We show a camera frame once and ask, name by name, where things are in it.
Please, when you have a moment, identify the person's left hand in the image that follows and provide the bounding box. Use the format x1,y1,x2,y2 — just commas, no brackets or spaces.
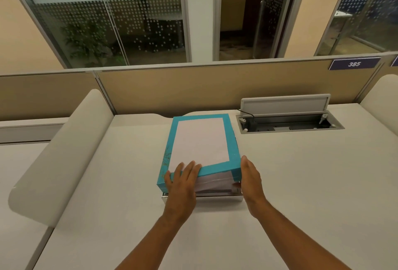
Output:
164,160,203,222

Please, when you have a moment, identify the person's right hand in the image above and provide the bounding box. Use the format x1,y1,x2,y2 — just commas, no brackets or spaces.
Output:
240,154,268,219

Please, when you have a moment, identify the stack of white papers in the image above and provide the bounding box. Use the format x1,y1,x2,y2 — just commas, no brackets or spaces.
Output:
194,170,243,193

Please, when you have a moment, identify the silver metal tray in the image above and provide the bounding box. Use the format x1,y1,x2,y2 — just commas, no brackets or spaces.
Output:
161,189,244,205

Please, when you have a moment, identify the teal and white box lid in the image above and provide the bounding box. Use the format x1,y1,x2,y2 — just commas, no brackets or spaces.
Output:
156,113,243,194

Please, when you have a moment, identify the person's left forearm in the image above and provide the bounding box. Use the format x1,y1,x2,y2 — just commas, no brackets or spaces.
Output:
115,214,187,270

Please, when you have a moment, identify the person's right forearm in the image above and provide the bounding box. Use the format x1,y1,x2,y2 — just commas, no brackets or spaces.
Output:
255,201,352,270

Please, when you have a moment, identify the beige partition panel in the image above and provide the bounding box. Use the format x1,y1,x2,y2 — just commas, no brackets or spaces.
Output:
357,52,398,101
0,71,116,121
95,54,391,117

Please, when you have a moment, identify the white rounded desk divider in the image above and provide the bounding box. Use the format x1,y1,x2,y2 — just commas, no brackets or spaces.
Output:
360,74,398,137
7,89,115,229

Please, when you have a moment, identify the glass door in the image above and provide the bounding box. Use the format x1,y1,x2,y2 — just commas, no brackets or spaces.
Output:
252,0,307,59

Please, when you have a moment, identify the green potted plant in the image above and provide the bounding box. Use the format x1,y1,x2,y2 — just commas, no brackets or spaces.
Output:
61,19,125,68

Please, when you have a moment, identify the white background table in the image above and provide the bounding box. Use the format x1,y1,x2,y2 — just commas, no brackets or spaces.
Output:
317,10,354,56

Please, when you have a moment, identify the black cable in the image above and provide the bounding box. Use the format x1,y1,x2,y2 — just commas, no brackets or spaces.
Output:
238,108,257,124

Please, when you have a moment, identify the grey desk cable hatch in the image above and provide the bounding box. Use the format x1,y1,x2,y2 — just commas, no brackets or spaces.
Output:
0,123,65,144
235,94,345,134

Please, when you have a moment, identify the dotted glass window wall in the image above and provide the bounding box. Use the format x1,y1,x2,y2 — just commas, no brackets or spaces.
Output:
315,0,398,57
9,0,188,69

